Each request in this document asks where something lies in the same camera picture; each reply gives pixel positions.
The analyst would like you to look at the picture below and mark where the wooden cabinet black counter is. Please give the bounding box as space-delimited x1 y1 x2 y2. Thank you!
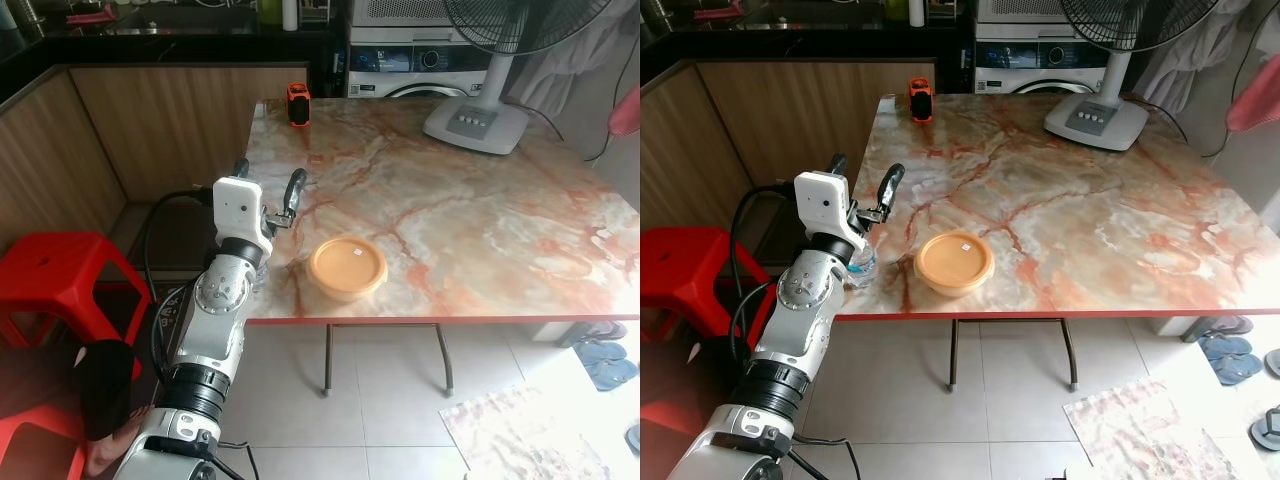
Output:
0 0 348 251
640 0 977 241

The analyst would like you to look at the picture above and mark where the grey slipper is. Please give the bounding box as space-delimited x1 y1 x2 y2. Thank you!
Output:
1183 315 1251 341
558 320 629 347

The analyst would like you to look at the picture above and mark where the orange veined marble table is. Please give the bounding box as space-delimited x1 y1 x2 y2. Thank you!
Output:
243 95 641 398
835 92 1280 393

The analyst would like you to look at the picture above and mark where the black cloth bundle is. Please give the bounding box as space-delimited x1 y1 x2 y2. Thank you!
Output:
78 340 138 443

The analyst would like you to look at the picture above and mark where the red plastic stool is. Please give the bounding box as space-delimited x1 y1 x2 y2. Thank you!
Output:
0 405 87 480
640 398 693 471
640 226 779 351
0 232 153 383

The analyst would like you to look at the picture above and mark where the white washing machine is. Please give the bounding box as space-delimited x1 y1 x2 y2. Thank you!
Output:
347 0 501 101
975 0 1116 97

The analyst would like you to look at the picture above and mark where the white pedestal fan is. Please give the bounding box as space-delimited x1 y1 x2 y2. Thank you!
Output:
423 0 615 157
1044 0 1227 153

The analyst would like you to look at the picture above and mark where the grey hanging cloth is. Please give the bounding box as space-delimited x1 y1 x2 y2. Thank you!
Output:
1135 0 1269 111
505 0 641 113

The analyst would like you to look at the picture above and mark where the pink cloth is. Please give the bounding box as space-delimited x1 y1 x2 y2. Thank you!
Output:
1225 80 1280 134
607 85 641 138

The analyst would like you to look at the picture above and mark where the blue rubber slipper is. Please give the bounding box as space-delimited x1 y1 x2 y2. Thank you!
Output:
575 337 629 369
1198 335 1253 363
1208 350 1265 387
588 355 641 392

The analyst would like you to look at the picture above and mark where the marble patterned floor mat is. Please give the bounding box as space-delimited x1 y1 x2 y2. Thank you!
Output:
1062 375 1253 480
440 385 617 480

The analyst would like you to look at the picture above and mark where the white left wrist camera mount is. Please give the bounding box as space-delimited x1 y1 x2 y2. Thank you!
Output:
212 177 274 247
794 171 864 251

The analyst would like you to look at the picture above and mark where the orange round lidded container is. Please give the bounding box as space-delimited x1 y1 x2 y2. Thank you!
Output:
308 236 389 304
914 230 998 299

